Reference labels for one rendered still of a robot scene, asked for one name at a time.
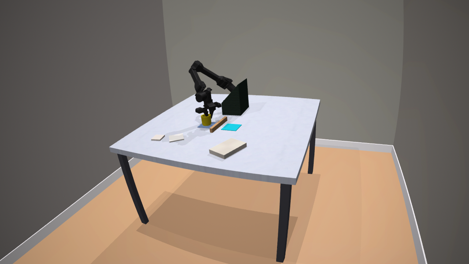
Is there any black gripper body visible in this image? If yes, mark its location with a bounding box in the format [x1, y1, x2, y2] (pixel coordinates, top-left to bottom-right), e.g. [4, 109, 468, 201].
[195, 98, 221, 114]

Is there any white flat rectangular pad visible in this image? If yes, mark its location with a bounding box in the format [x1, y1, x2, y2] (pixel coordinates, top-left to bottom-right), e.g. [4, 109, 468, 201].
[169, 133, 184, 143]

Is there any beige flat block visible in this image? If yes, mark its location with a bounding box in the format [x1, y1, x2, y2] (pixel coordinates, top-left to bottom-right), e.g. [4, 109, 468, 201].
[209, 138, 247, 159]

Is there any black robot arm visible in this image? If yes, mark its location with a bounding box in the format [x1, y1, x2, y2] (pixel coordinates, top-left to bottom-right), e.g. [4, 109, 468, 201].
[189, 60, 236, 111]

